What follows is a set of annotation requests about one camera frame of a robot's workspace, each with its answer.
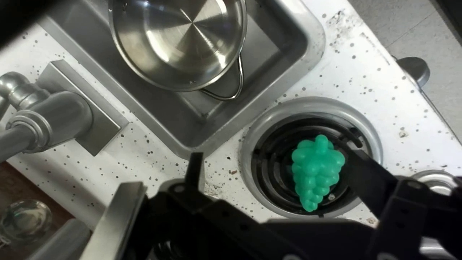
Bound white speckled toy kitchen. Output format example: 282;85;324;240
0;0;462;260

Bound stove burner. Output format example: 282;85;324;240
411;169;462;260
240;97;383;219

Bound grey stove knob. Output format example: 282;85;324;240
396;57;431;88

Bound grey toy sink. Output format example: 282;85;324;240
36;0;326;160

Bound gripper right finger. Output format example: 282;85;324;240
339;143;462;260

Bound silver pot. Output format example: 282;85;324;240
108;0;248;101

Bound clear glass object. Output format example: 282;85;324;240
0;200;53;247

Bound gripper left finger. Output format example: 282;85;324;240
126;152;307;260

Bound green toy grapes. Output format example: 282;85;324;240
291;134;346;212

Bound grey toy tap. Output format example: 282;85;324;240
0;60;129;163

